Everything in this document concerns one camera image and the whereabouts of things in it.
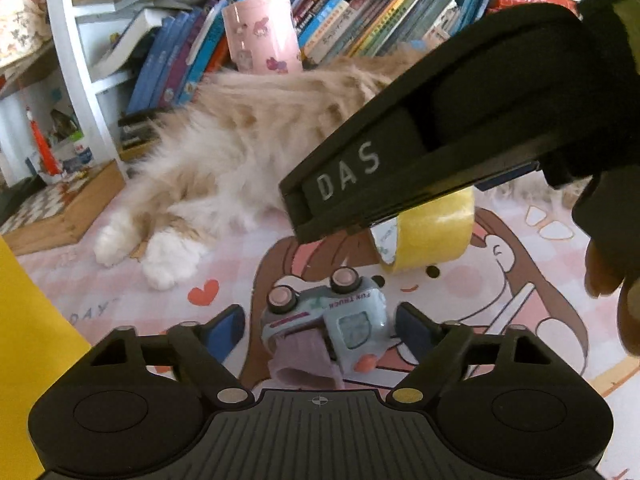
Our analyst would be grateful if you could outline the yellow tape roll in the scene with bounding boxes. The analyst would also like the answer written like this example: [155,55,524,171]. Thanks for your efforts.
[369,188,475,273]

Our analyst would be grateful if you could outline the pink checkered tablecloth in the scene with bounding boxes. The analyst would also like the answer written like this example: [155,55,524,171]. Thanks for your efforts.
[28,194,639,479]

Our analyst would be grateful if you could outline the person right hand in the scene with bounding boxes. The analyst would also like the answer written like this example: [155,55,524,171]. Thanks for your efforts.
[585,240,640,356]

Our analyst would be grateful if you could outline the pink cartoon cup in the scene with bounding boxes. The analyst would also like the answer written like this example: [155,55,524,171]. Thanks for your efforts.
[222,0,303,75]

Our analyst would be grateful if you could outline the small toy truck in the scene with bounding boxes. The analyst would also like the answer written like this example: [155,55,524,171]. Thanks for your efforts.
[260,266,393,390]

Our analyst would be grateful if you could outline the red tassel ornament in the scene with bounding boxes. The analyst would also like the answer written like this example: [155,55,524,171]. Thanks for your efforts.
[26,107,61,176]

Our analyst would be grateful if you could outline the fluffy orange white cat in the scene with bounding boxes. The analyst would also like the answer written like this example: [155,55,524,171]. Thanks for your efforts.
[93,46,591,291]

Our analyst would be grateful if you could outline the wooden chessboard box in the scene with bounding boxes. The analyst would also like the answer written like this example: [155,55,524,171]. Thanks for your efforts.
[1,162,125,256]

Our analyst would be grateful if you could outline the yellow cardboard box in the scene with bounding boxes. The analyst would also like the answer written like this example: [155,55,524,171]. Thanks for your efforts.
[0,243,90,479]

